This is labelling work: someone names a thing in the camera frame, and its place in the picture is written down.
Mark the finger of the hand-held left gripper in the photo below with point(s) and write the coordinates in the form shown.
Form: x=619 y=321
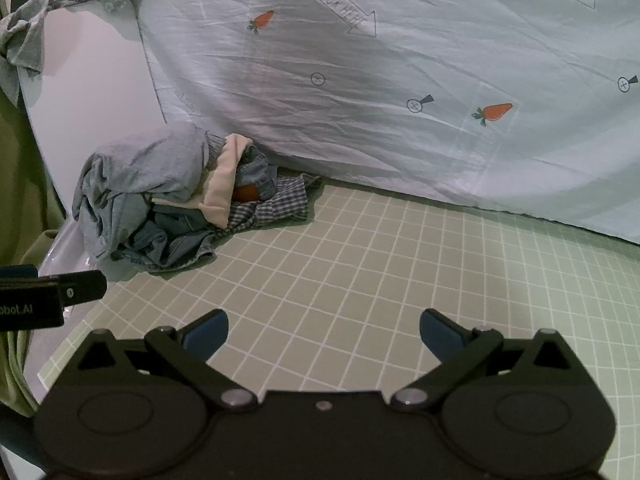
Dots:
x=82 y=287

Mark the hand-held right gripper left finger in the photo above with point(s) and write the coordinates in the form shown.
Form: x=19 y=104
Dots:
x=207 y=332

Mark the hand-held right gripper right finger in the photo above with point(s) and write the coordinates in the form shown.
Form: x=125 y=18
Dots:
x=440 y=332

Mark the grey garment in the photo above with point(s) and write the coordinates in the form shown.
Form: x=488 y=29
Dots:
x=145 y=175

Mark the pile of crumpled clothes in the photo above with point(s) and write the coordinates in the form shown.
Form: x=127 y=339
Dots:
x=165 y=247

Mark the green grid bed mat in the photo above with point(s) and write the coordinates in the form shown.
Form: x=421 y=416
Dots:
x=350 y=280

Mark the beige cloth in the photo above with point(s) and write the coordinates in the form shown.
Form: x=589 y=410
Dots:
x=220 y=195

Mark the orange garment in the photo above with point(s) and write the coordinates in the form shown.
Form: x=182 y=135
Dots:
x=246 y=194

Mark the grey floral cloth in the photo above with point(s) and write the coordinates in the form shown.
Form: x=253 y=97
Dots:
x=25 y=35

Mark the carrot printed pale blue blanket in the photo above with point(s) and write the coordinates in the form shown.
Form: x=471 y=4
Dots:
x=400 y=60

